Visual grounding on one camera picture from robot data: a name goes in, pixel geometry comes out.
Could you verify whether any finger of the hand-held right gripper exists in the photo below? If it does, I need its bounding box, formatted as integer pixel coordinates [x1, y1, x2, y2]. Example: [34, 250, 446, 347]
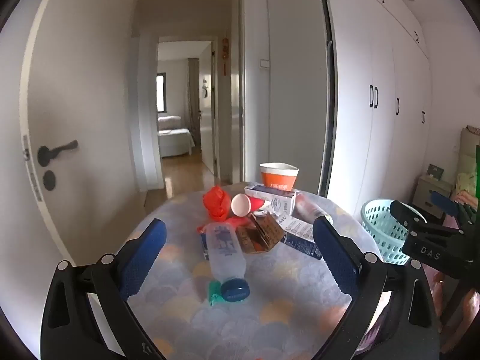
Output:
[430, 191, 480, 229]
[390, 200, 432, 233]

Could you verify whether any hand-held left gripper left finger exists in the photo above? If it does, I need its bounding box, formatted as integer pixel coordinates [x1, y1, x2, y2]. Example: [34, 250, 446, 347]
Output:
[40, 218, 167, 360]

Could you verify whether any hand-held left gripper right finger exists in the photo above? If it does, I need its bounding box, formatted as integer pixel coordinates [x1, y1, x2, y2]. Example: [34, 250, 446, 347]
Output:
[312, 217, 439, 360]

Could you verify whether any light teal plastic basket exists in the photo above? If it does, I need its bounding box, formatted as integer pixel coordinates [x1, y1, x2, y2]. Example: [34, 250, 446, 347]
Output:
[361, 199, 428, 265]

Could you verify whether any clear plastic bottle blue cap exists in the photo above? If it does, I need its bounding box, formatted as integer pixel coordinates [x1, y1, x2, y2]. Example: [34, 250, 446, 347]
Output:
[205, 222, 251, 304]

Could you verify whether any red paper cup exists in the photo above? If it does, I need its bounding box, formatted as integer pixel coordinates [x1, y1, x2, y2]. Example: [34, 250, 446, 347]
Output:
[231, 193, 271, 217]

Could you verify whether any beige nightstand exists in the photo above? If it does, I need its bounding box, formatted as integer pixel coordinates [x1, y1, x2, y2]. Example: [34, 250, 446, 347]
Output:
[412, 174, 452, 218]

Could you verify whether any dark blue carton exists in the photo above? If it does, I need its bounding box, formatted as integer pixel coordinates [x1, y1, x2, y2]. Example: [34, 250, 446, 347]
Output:
[277, 214, 323, 260]

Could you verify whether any brown cardboard box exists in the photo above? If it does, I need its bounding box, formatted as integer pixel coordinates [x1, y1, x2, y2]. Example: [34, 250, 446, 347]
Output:
[236, 213, 287, 255]

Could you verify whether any teal plastic wrapper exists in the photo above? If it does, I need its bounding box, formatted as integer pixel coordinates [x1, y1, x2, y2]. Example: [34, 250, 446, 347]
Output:
[208, 280, 226, 306]

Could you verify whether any white milk carton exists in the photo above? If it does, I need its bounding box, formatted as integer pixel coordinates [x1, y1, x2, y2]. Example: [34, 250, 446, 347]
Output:
[244, 184, 297, 216]

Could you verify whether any red plastic bag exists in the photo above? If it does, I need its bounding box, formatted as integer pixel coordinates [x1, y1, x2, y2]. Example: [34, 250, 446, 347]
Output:
[202, 185, 232, 221]

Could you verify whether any orange paper bowl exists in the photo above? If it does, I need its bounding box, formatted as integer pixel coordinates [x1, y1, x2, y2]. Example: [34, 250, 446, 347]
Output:
[259, 162, 299, 190]

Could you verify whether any white bed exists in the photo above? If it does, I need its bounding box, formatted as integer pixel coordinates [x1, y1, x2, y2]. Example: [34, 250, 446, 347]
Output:
[157, 115, 196, 157]

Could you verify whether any white wardrobe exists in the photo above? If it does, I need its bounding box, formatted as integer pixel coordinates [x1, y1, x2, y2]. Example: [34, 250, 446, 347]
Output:
[319, 0, 430, 218]

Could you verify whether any white room door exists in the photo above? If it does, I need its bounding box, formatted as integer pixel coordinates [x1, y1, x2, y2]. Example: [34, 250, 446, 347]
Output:
[19, 0, 147, 267]

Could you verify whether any black door handle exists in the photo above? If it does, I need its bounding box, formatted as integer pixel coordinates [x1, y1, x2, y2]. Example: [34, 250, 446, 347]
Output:
[37, 140, 79, 167]

